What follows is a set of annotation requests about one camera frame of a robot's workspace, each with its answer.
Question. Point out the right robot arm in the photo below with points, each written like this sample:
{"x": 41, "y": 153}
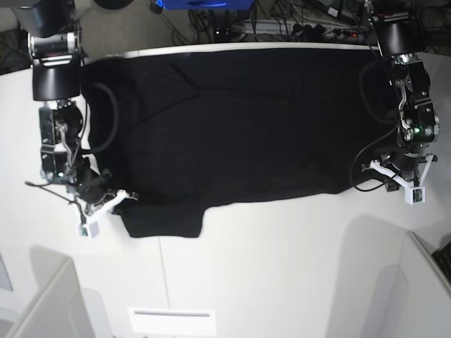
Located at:
{"x": 54, "y": 45}

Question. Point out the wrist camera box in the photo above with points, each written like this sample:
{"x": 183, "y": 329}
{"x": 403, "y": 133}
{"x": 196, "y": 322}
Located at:
{"x": 415, "y": 195}
{"x": 89, "y": 230}

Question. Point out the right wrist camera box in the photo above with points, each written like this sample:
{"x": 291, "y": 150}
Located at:
{"x": 89, "y": 230}

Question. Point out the black T-shirt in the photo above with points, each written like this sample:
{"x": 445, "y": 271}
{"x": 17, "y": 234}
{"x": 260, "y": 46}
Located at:
{"x": 203, "y": 130}

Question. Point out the white partition panel left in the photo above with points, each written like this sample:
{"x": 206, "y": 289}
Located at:
{"x": 59, "y": 307}

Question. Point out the white slotted plate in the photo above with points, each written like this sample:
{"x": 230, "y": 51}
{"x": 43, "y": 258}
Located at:
{"x": 173, "y": 322}

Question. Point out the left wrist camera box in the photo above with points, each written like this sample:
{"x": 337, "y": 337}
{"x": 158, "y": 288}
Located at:
{"x": 415, "y": 195}

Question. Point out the white partition panel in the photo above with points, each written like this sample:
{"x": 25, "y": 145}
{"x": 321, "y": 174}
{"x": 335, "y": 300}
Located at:
{"x": 411, "y": 298}
{"x": 59, "y": 307}

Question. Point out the blue box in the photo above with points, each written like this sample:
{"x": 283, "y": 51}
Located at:
{"x": 205, "y": 4}

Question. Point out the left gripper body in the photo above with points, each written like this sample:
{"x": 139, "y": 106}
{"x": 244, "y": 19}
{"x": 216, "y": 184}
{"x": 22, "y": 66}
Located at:
{"x": 404, "y": 160}

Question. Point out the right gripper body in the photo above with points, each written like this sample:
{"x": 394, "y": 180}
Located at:
{"x": 91, "y": 187}

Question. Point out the black keyboard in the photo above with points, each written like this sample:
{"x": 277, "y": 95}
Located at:
{"x": 443, "y": 258}

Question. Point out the white partition panel right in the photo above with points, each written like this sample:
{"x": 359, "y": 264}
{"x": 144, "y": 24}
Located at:
{"x": 411, "y": 298}

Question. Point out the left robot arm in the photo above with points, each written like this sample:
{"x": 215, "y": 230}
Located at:
{"x": 400, "y": 41}

